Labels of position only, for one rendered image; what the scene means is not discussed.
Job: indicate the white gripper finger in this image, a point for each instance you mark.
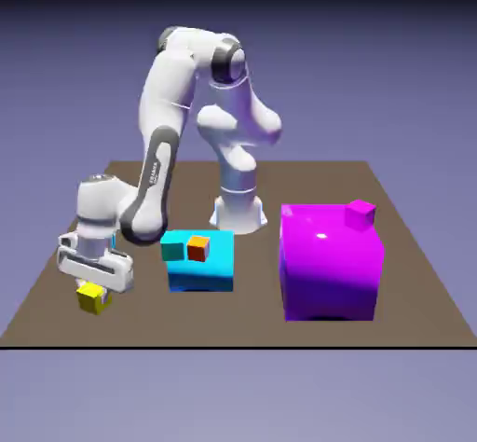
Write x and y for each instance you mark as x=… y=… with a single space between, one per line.
x=107 y=295
x=80 y=284

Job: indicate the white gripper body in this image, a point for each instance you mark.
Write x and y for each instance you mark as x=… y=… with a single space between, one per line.
x=93 y=268

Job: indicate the small yellow cube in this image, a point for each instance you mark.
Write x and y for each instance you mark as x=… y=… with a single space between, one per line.
x=91 y=298

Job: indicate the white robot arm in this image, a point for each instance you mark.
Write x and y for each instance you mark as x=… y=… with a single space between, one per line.
x=164 y=113

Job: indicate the small teal cube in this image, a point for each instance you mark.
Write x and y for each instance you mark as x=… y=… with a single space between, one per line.
x=173 y=251

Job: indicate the small orange cube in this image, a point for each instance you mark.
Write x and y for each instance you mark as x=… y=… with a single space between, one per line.
x=198 y=248

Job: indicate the small magenta cube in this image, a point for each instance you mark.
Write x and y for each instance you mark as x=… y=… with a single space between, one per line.
x=359 y=214

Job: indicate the large cyan box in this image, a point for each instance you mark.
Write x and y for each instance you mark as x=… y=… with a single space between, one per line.
x=203 y=263

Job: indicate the large magenta box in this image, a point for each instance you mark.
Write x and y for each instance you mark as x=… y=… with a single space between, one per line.
x=329 y=263

